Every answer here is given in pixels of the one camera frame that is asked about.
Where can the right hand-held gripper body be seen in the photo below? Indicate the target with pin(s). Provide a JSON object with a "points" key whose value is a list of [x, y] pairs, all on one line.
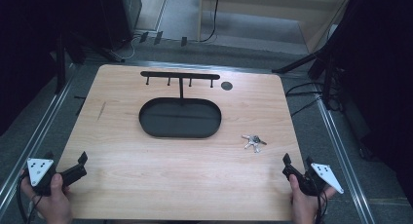
{"points": [[325, 177]]}

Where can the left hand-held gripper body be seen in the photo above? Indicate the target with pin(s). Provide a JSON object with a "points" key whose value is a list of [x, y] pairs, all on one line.
{"points": [[39, 171]]}

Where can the silver bunch of keys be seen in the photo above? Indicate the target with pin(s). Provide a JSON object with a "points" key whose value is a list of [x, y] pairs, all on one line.
{"points": [[254, 142]]}

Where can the black key holder with tray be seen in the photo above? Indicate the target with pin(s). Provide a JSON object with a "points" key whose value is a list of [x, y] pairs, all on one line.
{"points": [[180, 117]]}

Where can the person's right hand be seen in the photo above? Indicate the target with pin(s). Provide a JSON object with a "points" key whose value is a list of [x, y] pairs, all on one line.
{"points": [[303, 205]]}

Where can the person's left hand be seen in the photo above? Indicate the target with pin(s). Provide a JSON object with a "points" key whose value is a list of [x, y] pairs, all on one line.
{"points": [[54, 205]]}

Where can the black tripod stand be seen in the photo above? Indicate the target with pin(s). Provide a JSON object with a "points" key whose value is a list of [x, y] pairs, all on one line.
{"points": [[319, 71]]}

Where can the black metal stand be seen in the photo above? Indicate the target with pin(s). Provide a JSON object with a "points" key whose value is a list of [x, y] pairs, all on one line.
{"points": [[60, 65]]}

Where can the black round table grommet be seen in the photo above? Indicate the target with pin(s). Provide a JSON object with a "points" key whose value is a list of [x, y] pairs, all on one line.
{"points": [[226, 85]]}

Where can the black tape strip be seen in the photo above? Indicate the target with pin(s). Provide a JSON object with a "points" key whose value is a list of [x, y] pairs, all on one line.
{"points": [[143, 37], [184, 41], [158, 37]]}

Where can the black computer tower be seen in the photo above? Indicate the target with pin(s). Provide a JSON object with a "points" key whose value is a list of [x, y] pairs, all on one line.
{"points": [[121, 16]]}

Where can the metal floor rail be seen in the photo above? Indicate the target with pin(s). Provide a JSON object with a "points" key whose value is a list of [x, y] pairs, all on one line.
{"points": [[344, 162], [30, 146]]}

